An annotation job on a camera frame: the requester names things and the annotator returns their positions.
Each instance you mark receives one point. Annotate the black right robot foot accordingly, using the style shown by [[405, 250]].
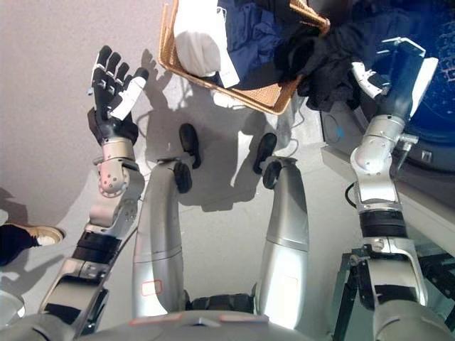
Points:
[[266, 151]]

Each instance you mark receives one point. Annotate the black robot foot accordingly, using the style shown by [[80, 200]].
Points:
[[266, 151], [189, 142]]

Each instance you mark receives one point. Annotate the black left robot foot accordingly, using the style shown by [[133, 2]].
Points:
[[189, 142]]

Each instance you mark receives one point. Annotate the white cloth garment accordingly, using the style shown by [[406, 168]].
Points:
[[199, 49]]

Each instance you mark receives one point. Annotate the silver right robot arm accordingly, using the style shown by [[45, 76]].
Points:
[[378, 167]]

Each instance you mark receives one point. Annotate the grey robot torso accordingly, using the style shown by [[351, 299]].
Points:
[[160, 328]]

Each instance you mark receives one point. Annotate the black cloth garment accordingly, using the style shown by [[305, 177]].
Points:
[[320, 60]]

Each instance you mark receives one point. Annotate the dark person's trouser leg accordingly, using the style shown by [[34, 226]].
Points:
[[14, 245]]

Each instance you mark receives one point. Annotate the tan woven laundry basket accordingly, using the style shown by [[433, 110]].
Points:
[[256, 96]]

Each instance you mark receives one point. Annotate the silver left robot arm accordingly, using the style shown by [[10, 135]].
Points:
[[110, 199]]

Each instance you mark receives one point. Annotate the silver left robot leg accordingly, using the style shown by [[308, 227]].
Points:
[[156, 231]]

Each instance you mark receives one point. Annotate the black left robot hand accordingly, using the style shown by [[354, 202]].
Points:
[[108, 96]]

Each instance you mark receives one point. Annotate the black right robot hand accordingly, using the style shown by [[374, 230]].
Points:
[[396, 99]]

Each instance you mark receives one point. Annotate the blue cloth garment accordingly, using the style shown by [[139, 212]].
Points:
[[252, 42]]

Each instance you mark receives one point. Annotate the dark grey washing machine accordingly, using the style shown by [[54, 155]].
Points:
[[435, 117]]

